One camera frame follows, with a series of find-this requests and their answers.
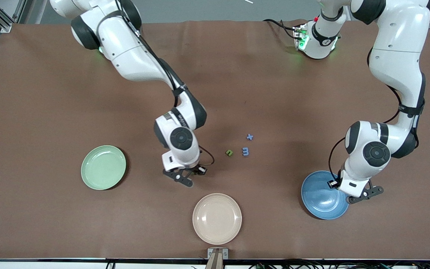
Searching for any blue plate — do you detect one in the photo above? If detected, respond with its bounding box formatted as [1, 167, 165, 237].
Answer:
[301, 171, 350, 220]

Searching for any beige plate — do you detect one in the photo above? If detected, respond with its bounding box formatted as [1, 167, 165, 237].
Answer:
[193, 193, 242, 245]

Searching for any light green plate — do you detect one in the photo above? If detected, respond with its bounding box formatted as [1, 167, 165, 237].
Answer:
[81, 145, 127, 191]

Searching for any brown table cover sheet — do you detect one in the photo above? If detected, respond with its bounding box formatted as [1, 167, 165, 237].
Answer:
[0, 19, 430, 260]

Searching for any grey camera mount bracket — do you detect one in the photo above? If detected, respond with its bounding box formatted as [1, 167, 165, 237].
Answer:
[206, 248, 229, 269]

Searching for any white table edge rail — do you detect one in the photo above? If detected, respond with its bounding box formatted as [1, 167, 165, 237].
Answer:
[0, 259, 430, 269]

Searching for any black left arm base cable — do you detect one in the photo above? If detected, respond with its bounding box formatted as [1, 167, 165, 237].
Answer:
[263, 19, 298, 40]

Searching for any aluminium frame profile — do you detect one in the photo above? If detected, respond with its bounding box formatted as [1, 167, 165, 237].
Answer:
[0, 0, 26, 33]

